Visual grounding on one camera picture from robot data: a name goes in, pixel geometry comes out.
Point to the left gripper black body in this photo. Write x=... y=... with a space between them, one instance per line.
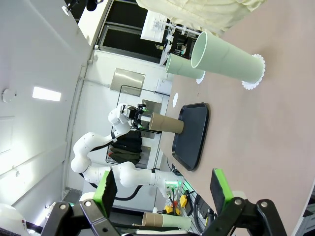
x=135 y=115

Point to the silver metal wall panel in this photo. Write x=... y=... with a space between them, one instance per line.
x=128 y=82

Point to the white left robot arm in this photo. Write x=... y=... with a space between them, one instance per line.
x=86 y=145

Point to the white scalloped paper coaster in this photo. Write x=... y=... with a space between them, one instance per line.
x=175 y=99
x=200 y=80
x=249 y=86

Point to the rectangular ceiling light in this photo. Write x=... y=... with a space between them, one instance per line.
x=46 y=94

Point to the person in yellow shirt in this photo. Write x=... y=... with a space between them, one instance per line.
x=197 y=12

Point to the black clothes rack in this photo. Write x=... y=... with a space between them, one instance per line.
x=162 y=115

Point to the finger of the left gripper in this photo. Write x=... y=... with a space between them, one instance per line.
x=144 y=109
x=140 y=125

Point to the black plastic tray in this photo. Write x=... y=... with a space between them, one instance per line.
x=194 y=137

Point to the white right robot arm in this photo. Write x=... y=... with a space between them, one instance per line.
x=9 y=218

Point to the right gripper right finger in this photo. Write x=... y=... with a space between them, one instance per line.
x=220 y=189

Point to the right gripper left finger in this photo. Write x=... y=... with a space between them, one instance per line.
x=103 y=191

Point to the white smoke detector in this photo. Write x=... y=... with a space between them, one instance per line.
x=8 y=95

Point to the dark hanging clothes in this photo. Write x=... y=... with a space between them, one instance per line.
x=128 y=147

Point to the brown plastic cup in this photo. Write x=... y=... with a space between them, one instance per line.
x=151 y=219
x=167 y=123

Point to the yellow plug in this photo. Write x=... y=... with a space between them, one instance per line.
x=184 y=200
x=168 y=209

